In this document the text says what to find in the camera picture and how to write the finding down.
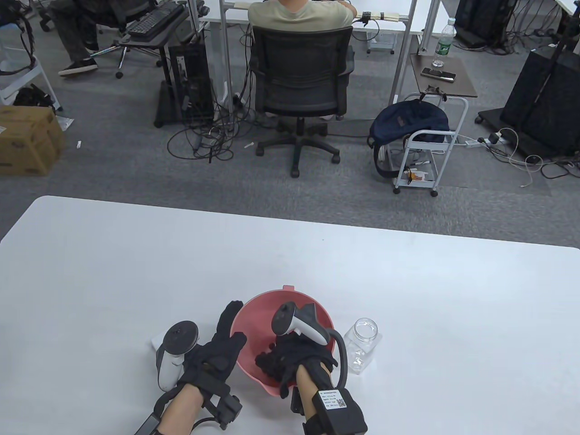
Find dark blue backpack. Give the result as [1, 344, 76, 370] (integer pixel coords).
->
[367, 100, 450, 179]

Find black smartphone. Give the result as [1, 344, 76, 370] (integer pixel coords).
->
[420, 67, 456, 82]

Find black tripod stand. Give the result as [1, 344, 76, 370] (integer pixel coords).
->
[520, 0, 580, 133]

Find person's left hand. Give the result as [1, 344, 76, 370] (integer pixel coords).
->
[183, 300, 248, 391]

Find person's left forearm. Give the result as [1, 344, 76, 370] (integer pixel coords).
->
[156, 385, 205, 435]

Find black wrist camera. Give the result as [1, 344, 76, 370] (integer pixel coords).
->
[198, 384, 243, 430]
[302, 387, 369, 435]

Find black computer tower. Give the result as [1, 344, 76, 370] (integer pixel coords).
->
[169, 43, 215, 123]

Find large black cabinet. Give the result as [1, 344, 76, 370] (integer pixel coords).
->
[475, 43, 580, 160]

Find white desk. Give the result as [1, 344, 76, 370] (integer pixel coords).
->
[194, 0, 443, 108]

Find brown side table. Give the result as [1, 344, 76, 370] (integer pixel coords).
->
[410, 53, 479, 99]

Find black mesh office chair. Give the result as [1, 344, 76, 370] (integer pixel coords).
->
[250, 24, 357, 178]

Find brown cardboard box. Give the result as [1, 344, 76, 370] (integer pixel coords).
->
[0, 105, 67, 177]

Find white frame cart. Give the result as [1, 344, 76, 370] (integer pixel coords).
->
[0, 22, 63, 115]

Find white power strip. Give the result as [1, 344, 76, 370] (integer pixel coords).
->
[454, 135, 491, 149]

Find clear water bottle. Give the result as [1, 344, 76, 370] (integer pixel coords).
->
[431, 18, 458, 68]

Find white right wrist controller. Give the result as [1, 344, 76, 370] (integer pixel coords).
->
[271, 302, 334, 348]

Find black keyboard stand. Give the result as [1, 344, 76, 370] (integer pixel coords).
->
[117, 4, 192, 129]

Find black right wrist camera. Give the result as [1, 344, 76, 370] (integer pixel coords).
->
[302, 387, 369, 435]

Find white rolling cart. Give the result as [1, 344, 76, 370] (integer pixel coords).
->
[392, 92, 469, 197]

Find black keyboard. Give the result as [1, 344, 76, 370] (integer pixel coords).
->
[125, 6, 184, 38]

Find white wrist controller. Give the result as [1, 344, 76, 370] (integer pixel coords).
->
[156, 320, 200, 391]
[271, 302, 334, 348]

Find person's right hand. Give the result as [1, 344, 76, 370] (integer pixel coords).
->
[255, 337, 339, 400]

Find pink plastic bowl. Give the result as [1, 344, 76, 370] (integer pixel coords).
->
[229, 285, 336, 399]

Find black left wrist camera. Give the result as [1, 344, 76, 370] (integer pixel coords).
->
[198, 384, 243, 430]

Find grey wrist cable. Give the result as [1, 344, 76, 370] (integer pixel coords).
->
[325, 328, 349, 391]

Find black bag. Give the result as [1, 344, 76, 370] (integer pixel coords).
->
[13, 84, 58, 112]

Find white left wrist controller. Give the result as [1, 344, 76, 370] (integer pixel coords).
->
[156, 320, 200, 391]

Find person's right forearm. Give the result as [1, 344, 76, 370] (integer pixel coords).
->
[295, 362, 328, 423]

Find white cable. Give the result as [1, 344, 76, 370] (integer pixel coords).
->
[487, 128, 545, 189]

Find clear plastic jar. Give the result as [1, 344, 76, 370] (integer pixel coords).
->
[343, 318, 383, 374]

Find small black cabinet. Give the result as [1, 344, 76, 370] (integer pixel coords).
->
[454, 0, 516, 46]

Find tangle of black cables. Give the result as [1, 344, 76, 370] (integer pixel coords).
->
[166, 90, 255, 164]

